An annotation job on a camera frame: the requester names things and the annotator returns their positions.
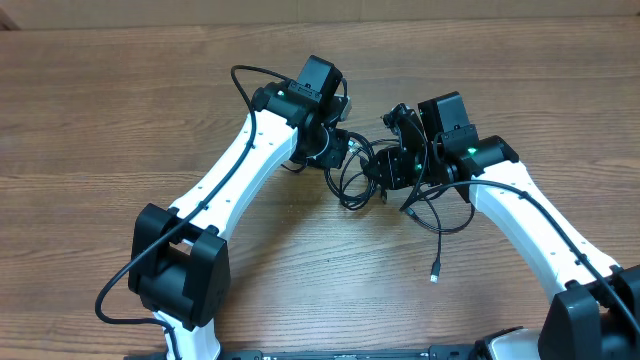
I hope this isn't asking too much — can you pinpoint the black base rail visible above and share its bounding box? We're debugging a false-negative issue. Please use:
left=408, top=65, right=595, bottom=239
left=124, top=343, right=481, bottom=360

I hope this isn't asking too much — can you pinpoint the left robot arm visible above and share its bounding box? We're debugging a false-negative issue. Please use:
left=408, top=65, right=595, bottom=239
left=126, top=55, right=351, bottom=359

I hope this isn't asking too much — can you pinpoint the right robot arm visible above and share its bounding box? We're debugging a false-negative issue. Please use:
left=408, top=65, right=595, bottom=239
left=364, top=92, right=639, bottom=360

